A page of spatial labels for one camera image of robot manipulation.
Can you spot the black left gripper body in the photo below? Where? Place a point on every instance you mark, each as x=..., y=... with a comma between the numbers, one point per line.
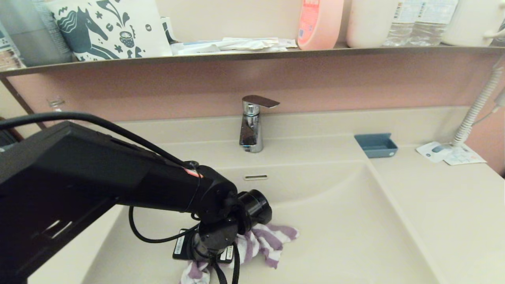
x=205, y=245

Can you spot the purple white striped towel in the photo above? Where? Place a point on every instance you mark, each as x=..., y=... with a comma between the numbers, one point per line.
x=268, y=240

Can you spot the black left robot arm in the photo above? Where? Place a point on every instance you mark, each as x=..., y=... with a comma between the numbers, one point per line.
x=79, y=177

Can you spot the chrome sink faucet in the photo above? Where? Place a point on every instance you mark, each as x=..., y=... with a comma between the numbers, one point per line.
x=250, y=134

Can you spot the beige ceramic sink basin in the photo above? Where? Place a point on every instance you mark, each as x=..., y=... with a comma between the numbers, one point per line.
x=355, y=236

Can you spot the blue plastic soap dish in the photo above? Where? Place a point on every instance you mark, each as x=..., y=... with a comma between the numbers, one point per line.
x=376, y=148

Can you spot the white plastic sachet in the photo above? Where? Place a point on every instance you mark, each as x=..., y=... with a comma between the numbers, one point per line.
x=254, y=43
x=195, y=48

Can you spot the clear bottle without cap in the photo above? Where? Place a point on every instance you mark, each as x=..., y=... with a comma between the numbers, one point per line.
x=57, y=102

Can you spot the white bag with horse print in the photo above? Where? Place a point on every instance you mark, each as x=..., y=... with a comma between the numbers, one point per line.
x=148, y=41

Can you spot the white card with blue logo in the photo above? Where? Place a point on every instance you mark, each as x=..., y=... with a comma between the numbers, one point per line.
x=426, y=154

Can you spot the dark framed side mirror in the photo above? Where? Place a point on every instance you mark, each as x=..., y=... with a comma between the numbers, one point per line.
x=10, y=102

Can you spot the pink lotion bottle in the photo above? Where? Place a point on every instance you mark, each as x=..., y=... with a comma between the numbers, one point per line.
x=323, y=27

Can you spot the grey translucent pouch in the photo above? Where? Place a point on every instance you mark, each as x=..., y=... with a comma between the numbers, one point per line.
x=35, y=37

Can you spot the printed cardboard packet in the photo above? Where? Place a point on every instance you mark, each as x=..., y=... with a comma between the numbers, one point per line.
x=7, y=57

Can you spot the white printed paper leaflet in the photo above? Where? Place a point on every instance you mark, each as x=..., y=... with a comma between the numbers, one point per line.
x=466, y=157

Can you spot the white round plastic container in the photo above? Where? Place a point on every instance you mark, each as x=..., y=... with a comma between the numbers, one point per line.
x=371, y=23

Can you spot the white mug on shelf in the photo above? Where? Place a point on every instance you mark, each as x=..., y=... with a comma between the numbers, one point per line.
x=469, y=23

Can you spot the brown wall shelf ledge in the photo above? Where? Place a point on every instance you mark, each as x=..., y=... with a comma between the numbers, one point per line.
x=236, y=56

